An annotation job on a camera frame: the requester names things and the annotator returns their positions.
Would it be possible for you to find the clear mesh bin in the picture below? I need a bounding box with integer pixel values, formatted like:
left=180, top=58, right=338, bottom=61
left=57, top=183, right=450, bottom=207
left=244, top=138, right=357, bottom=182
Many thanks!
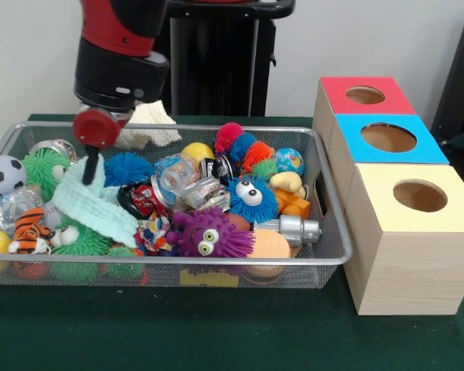
left=0, top=120, right=353, bottom=291

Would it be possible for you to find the green spiky ball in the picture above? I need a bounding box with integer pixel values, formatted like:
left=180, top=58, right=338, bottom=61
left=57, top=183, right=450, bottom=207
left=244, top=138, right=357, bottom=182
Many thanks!
left=23, top=148, right=72, bottom=202

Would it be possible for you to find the yellow cheese wedge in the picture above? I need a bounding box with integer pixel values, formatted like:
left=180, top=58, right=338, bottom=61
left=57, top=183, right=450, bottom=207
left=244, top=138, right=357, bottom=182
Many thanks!
left=179, top=268, right=241, bottom=288

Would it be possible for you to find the purple spiky ball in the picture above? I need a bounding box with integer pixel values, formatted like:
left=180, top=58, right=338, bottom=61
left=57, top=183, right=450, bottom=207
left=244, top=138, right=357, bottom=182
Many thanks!
left=167, top=206, right=256, bottom=258

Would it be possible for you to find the dark green tablecloth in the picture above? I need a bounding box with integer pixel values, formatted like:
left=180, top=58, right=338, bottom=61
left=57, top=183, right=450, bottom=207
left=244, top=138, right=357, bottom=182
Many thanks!
left=0, top=114, right=464, bottom=371

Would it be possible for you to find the mint green knit cloth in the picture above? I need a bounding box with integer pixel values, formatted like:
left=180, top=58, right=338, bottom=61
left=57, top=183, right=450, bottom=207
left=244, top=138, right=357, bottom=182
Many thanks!
left=53, top=157, right=140, bottom=248

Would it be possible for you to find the orange tiger plush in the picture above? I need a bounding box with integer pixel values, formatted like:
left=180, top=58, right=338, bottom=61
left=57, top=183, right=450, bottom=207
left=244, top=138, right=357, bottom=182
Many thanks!
left=8, top=206, right=56, bottom=256

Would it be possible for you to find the yellow ball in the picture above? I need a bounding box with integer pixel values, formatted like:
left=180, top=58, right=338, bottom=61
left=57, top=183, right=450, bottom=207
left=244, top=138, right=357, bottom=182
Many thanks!
left=181, top=142, right=215, bottom=165

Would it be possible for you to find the wooden three-hole box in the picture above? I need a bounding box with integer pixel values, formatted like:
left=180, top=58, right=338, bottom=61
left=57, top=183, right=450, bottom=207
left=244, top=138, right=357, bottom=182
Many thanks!
left=312, top=76, right=464, bottom=316

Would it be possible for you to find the multicoloured rope knot toy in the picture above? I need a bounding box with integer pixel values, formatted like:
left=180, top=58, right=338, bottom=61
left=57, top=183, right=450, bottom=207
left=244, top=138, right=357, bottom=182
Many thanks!
left=134, top=216, right=172, bottom=256

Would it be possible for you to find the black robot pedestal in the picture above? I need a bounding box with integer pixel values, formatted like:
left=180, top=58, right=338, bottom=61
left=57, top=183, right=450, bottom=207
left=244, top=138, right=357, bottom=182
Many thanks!
left=159, top=0, right=296, bottom=117

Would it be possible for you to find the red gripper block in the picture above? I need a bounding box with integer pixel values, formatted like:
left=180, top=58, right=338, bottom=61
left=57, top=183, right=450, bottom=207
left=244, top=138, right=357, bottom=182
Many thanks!
left=72, top=107, right=134, bottom=186

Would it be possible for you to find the blue fuzzy monster toy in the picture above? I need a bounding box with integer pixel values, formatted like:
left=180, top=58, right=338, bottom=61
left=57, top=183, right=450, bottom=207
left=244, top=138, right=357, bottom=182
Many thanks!
left=229, top=176, right=280, bottom=225

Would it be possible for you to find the cream knit cloth roll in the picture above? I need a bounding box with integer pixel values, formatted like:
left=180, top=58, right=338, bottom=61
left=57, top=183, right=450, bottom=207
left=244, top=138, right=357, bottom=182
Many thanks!
left=114, top=100, right=183, bottom=151

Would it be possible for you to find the black and white soccer ball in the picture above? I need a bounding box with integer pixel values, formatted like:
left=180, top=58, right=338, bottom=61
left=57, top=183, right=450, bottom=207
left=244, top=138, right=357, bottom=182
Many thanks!
left=0, top=155, right=28, bottom=196

